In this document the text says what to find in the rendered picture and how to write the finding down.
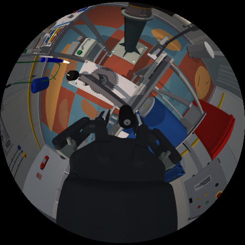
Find grey cabinet with red switch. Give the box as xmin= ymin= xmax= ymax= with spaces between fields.
xmin=22 ymin=144 xmax=70 ymax=213

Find blue handled screwdriver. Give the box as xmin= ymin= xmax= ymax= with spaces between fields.
xmin=40 ymin=57 xmax=70 ymax=64

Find cream control box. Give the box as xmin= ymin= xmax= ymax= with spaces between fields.
xmin=74 ymin=38 xmax=106 ymax=63

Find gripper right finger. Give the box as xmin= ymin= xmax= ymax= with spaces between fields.
xmin=133 ymin=112 xmax=183 ymax=170

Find grey crank with black handle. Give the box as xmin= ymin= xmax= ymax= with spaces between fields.
xmin=95 ymin=73 xmax=134 ymax=130

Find blue drum with white cap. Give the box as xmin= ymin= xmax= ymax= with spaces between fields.
xmin=122 ymin=96 xmax=188 ymax=154

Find blue cable spool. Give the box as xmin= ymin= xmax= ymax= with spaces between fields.
xmin=30 ymin=76 xmax=50 ymax=94

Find black cable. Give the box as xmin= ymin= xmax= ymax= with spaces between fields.
xmin=164 ymin=25 xmax=198 ymax=50

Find grey control cabinet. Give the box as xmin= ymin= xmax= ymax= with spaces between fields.
xmin=183 ymin=158 xmax=229 ymax=221

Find white mounting plate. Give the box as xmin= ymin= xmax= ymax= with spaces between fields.
xmin=67 ymin=60 xmax=139 ymax=105

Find grey cylinder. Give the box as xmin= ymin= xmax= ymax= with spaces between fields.
xmin=186 ymin=41 xmax=215 ymax=59

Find grey conveyor frame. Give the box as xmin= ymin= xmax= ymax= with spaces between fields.
xmin=107 ymin=51 xmax=207 ymax=152

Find black lock-off knob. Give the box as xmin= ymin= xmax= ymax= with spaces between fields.
xmin=65 ymin=69 xmax=80 ymax=82

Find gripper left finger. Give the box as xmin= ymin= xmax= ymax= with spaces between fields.
xmin=52 ymin=109 xmax=111 ymax=159

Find red bin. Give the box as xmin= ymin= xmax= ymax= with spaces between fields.
xmin=192 ymin=99 xmax=236 ymax=161

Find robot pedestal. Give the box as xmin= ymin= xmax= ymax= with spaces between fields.
xmin=110 ymin=15 xmax=148 ymax=64

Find grey toothed ratchet wheel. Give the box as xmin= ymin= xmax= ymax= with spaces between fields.
xmin=90 ymin=65 xmax=119 ymax=94

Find blue box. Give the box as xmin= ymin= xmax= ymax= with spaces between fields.
xmin=164 ymin=161 xmax=186 ymax=183

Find green cable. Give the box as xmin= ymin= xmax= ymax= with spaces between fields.
xmin=6 ymin=57 xmax=61 ymax=86

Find grey shelf unit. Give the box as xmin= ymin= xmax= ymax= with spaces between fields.
xmin=23 ymin=7 xmax=89 ymax=56

